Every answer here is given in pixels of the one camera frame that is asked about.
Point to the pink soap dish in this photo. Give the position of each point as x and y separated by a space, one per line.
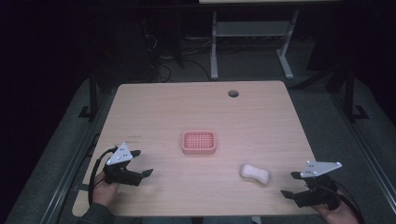
198 142

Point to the white metal desk frame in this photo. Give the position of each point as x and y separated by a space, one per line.
249 28

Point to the person's left hand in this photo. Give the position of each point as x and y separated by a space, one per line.
104 193

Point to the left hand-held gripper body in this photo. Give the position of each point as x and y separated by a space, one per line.
119 156

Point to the white soap bar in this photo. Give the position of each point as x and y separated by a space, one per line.
255 174

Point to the black metal stand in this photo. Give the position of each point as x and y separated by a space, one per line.
92 93
350 93

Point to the grey metal rail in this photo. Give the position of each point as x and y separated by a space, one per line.
67 174
370 155

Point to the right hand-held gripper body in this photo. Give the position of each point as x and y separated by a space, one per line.
319 168

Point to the person's right hand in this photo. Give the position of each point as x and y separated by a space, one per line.
337 216

